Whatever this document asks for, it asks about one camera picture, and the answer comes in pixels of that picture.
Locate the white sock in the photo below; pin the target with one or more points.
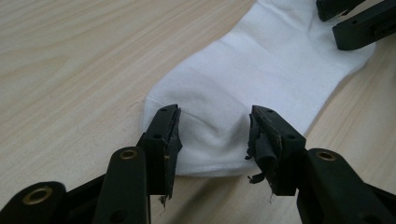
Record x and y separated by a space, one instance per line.
249 93

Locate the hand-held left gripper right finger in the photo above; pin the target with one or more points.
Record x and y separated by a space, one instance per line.
277 152

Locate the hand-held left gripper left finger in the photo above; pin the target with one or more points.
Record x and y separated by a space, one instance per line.
160 155

